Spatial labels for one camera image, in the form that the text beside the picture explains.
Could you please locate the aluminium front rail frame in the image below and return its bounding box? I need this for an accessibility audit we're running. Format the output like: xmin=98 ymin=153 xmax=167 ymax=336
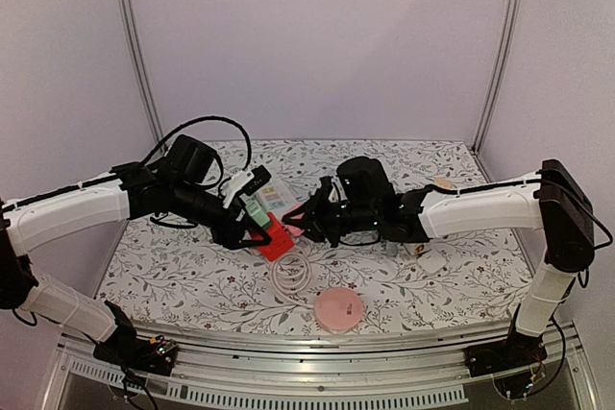
xmin=40 ymin=322 xmax=605 ymax=409

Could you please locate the aluminium corner post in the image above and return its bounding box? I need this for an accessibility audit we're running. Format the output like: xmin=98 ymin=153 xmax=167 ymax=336
xmin=117 ymin=0 xmax=163 ymax=143
xmin=471 ymin=0 xmax=522 ymax=156

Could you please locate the red cube socket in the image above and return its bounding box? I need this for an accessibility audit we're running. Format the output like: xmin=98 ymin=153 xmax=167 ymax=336
xmin=257 ymin=212 xmax=295 ymax=263

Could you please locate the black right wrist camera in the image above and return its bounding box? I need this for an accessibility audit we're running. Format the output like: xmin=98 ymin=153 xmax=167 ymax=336
xmin=314 ymin=176 xmax=338 ymax=204

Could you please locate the aluminium right corner post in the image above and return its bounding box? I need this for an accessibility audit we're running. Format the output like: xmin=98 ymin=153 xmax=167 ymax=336
xmin=471 ymin=0 xmax=522 ymax=156

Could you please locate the white multicolour power strip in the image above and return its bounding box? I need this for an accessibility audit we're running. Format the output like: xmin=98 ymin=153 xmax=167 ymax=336
xmin=257 ymin=179 xmax=298 ymax=215

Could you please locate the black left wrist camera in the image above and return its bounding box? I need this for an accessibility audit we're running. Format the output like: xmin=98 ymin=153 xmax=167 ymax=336
xmin=222 ymin=165 xmax=271 ymax=208

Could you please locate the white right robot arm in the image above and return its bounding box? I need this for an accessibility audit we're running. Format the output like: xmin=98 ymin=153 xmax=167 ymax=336
xmin=283 ymin=157 xmax=596 ymax=368

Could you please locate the white plug adapter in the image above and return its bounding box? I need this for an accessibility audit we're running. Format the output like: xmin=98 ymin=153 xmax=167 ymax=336
xmin=417 ymin=250 xmax=447 ymax=274

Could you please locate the aluminium left corner post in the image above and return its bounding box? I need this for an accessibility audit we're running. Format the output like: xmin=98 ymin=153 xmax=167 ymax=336
xmin=117 ymin=0 xmax=163 ymax=143

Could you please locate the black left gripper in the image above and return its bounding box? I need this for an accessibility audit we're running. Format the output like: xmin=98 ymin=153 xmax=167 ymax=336
xmin=169 ymin=179 xmax=271 ymax=249

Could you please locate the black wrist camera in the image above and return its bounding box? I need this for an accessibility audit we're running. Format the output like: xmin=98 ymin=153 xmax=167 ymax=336
xmin=314 ymin=176 xmax=338 ymax=204
xmin=222 ymin=165 xmax=271 ymax=208

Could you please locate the pink plug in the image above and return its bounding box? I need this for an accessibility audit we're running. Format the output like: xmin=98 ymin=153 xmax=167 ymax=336
xmin=283 ymin=205 xmax=305 ymax=237

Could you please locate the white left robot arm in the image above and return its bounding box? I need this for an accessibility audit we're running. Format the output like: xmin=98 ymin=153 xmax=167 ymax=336
xmin=1 ymin=135 xmax=271 ymax=366

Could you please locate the white cube adapter red print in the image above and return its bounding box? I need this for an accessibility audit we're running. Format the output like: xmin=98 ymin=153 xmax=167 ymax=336
xmin=403 ymin=243 xmax=430 ymax=258

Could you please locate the floral patterned table mat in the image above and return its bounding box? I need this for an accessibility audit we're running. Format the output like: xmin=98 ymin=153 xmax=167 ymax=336
xmin=97 ymin=140 xmax=530 ymax=337

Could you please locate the round pink socket base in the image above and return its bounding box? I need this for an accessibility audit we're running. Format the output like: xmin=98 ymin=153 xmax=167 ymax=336
xmin=313 ymin=287 xmax=364 ymax=334

